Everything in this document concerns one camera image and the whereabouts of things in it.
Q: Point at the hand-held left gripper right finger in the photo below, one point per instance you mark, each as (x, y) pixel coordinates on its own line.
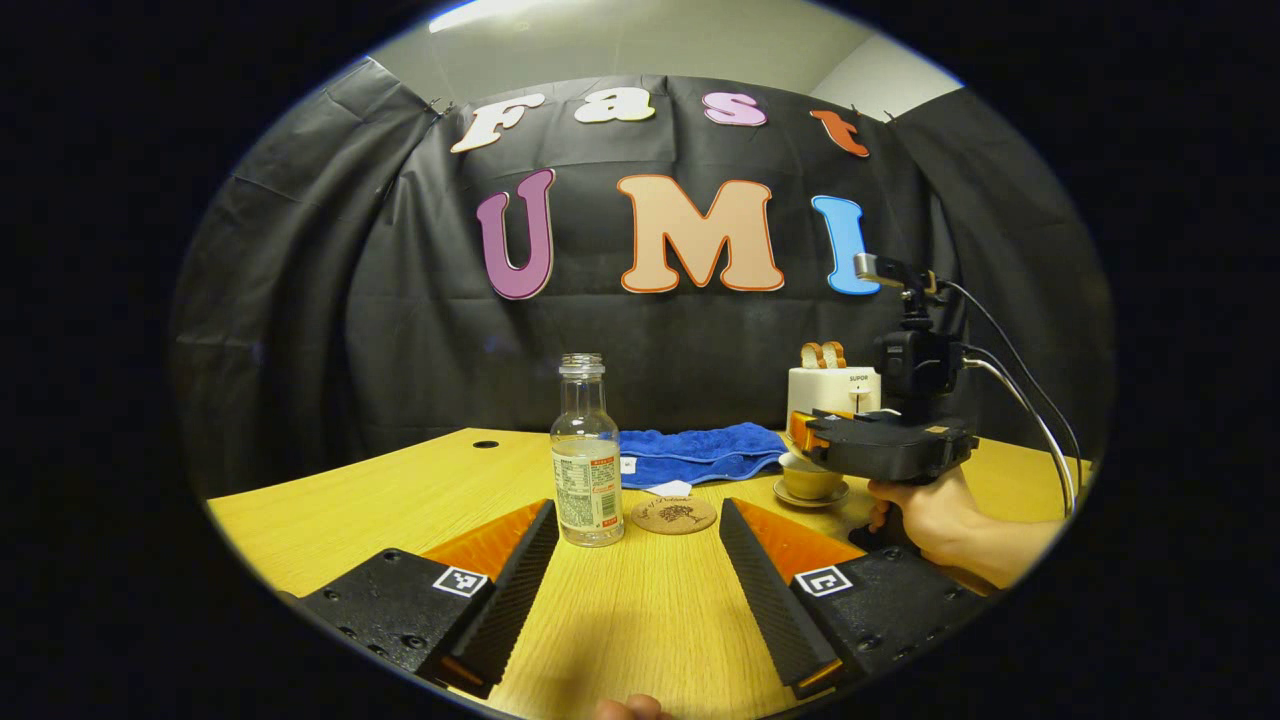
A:
(765, 600)

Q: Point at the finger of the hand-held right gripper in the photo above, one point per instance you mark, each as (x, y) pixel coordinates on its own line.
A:
(808, 430)

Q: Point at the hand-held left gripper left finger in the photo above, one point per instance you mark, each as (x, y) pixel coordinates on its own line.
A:
(510, 600)

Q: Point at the cream teacup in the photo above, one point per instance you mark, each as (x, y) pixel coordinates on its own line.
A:
(810, 485)

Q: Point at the round wooden coaster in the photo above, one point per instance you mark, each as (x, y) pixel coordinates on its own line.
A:
(674, 516)

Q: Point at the clear plastic water bottle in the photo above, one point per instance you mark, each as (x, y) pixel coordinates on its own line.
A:
(587, 470)

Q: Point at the cream toaster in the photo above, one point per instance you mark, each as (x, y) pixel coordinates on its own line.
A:
(830, 392)

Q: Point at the cream saucer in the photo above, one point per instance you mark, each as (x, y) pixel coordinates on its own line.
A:
(810, 501)

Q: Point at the toasted bread slice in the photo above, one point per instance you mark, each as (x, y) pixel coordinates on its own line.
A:
(811, 356)
(834, 354)

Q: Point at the blue towel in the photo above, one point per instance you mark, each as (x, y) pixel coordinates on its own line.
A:
(700, 455)

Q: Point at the small white tag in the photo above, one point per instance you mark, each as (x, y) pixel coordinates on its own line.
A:
(670, 489)

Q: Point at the black backdrop cloth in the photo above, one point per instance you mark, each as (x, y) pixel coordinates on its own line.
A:
(400, 330)

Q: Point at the ceiling light panel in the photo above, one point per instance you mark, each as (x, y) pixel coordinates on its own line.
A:
(490, 14)

